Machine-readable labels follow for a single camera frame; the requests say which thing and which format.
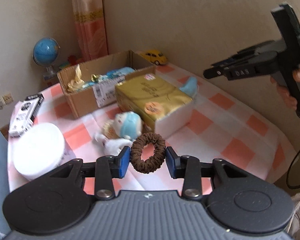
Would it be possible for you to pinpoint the brown fabric scrunchie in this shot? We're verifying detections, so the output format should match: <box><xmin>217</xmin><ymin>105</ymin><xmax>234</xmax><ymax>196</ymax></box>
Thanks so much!
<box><xmin>130</xmin><ymin>132</ymin><xmax>166</xmax><ymax>174</ymax></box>

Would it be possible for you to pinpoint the embroidered sachet with blue tassel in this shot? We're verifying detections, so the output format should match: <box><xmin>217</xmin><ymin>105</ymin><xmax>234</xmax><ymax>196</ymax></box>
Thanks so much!
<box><xmin>82</xmin><ymin>74</ymin><xmax>124</xmax><ymax>89</ymax></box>

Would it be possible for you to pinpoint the blue surgical face mask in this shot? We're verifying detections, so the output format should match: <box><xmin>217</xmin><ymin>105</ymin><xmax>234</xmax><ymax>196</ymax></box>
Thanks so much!
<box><xmin>106</xmin><ymin>67</ymin><xmax>135</xmax><ymax>79</ymax></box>

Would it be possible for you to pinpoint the person's right hand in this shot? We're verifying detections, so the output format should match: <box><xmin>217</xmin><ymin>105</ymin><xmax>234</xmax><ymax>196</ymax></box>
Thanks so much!
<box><xmin>270</xmin><ymin>65</ymin><xmax>300</xmax><ymax>111</ymax></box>

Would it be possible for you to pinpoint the blue white plush toy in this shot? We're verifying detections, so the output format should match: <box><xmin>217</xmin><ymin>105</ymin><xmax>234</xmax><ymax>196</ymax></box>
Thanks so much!
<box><xmin>94</xmin><ymin>111</ymin><xmax>154</xmax><ymax>155</ymax></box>

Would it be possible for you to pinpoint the pink checkered tablecloth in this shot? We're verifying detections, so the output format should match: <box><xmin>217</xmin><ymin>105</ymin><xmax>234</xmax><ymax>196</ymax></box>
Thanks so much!
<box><xmin>7</xmin><ymin>63</ymin><xmax>298</xmax><ymax>198</ymax></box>

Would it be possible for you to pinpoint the gold tissue paper pack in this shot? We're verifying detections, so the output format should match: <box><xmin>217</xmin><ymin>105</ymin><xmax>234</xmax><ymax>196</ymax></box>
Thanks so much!
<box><xmin>115</xmin><ymin>74</ymin><xmax>194</xmax><ymax>139</ymax></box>

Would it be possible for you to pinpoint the clear jar with white lid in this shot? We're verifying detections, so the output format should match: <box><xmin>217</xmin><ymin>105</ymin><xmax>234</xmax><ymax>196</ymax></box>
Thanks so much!
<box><xmin>12</xmin><ymin>122</ymin><xmax>76</xmax><ymax>181</ymax></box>

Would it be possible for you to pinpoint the light blue folded cloth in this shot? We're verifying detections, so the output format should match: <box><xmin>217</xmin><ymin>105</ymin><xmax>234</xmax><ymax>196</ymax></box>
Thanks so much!
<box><xmin>179</xmin><ymin>77</ymin><xmax>198</xmax><ymax>98</ymax></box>

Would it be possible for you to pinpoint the brown cardboard box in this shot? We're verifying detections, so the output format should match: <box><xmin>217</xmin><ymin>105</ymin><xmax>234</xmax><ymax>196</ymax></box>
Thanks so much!
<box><xmin>57</xmin><ymin>50</ymin><xmax>155</xmax><ymax>118</ymax></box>

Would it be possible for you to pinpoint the black white pen box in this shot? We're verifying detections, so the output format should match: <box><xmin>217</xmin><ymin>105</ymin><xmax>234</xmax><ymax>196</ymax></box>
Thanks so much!
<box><xmin>8</xmin><ymin>93</ymin><xmax>44</xmax><ymax>138</ymax></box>

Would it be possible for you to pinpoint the rainbow coloured toy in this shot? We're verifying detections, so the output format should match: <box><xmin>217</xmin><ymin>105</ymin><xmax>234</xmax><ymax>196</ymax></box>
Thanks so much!
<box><xmin>58</xmin><ymin>55</ymin><xmax>84</xmax><ymax>70</ymax></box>

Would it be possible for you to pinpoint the yellow toy car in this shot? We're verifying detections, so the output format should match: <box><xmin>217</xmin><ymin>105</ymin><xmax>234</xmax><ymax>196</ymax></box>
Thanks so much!
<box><xmin>139</xmin><ymin>49</ymin><xmax>168</xmax><ymax>66</ymax></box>

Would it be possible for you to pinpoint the blue desk globe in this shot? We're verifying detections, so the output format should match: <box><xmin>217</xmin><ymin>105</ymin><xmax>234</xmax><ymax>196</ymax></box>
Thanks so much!
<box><xmin>32</xmin><ymin>37</ymin><xmax>60</xmax><ymax>81</ymax></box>

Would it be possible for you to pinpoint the peach patterned curtain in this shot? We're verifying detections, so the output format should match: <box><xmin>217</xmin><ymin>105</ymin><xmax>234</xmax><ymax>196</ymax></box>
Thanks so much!
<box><xmin>72</xmin><ymin>0</ymin><xmax>108</xmax><ymax>61</ymax></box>

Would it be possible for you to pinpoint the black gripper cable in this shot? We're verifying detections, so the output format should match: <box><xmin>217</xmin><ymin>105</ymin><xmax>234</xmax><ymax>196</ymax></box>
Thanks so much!
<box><xmin>286</xmin><ymin>115</ymin><xmax>300</xmax><ymax>190</ymax></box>

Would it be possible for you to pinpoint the white wall socket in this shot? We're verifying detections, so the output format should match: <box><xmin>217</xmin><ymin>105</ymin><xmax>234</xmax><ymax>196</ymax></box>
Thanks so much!
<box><xmin>0</xmin><ymin>92</ymin><xmax>14</xmax><ymax>108</ymax></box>

